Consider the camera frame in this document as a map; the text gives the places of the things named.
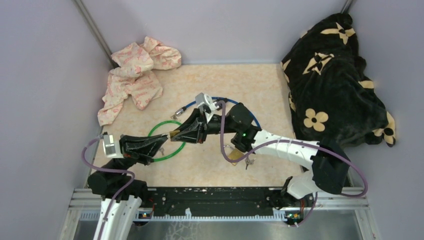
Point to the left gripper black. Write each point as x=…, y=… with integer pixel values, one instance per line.
x=134, y=146

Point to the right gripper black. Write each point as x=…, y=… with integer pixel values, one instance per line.
x=192, y=135

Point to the green cable lock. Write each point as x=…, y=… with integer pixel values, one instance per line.
x=178, y=150

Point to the large brass padlock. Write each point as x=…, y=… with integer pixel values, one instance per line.
x=232, y=153

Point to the small brass padlock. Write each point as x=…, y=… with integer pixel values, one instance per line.
x=173, y=133

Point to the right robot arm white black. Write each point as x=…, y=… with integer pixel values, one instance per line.
x=326, y=163

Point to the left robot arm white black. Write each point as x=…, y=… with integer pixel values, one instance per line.
x=121, y=193

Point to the keys of large padlock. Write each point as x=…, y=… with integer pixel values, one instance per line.
x=248, y=162

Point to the pink patterned cloth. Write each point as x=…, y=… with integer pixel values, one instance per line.
x=134, y=77

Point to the black floral blanket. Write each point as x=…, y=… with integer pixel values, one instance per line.
x=330, y=96

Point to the blue cable lock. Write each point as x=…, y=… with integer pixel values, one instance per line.
x=181, y=110

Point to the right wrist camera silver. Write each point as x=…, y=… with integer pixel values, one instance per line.
x=205, y=101

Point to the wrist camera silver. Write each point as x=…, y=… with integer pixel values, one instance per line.
x=205, y=101
x=111, y=147

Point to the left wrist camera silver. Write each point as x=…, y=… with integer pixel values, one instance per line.
x=111, y=147

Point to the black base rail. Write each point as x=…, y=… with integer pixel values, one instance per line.
x=217, y=203

